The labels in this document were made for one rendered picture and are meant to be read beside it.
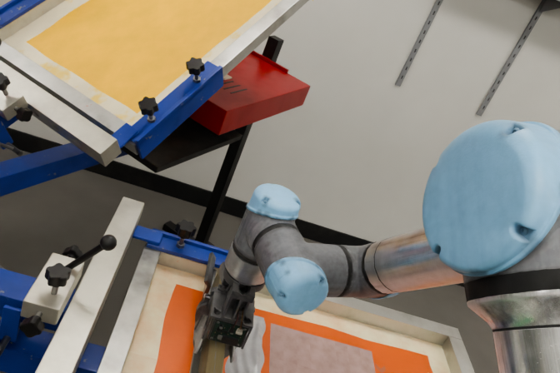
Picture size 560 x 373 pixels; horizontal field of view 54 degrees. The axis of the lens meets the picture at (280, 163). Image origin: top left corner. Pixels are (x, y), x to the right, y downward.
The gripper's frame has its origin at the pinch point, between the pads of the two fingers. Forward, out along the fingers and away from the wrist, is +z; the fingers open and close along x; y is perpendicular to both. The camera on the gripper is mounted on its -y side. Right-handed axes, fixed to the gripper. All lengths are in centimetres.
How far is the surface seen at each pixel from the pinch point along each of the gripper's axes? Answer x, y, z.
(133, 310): -15.2, -7.0, 3.2
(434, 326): 54, -27, 3
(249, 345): 8.8, -9.0, 6.4
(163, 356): -7.3, -1.3, 6.8
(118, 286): -26, -118, 101
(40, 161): -51, -55, 9
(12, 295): -34.5, 1.9, -1.9
